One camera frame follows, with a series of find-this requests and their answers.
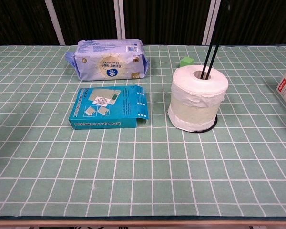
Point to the white vertical frame post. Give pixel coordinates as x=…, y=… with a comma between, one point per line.
x=54, y=21
x=209, y=21
x=120, y=19

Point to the white toilet paper roll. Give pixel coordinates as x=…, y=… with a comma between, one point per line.
x=197, y=95

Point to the green cube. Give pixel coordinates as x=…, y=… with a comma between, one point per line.
x=186, y=62

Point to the green grid tablecloth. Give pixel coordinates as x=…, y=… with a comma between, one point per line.
x=133, y=167

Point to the blue kitchen scale box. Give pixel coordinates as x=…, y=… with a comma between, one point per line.
x=109, y=107

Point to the black wire roll holder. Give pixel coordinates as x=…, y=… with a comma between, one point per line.
x=211, y=52

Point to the purple tissue pack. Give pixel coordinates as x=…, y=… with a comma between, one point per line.
x=107, y=63

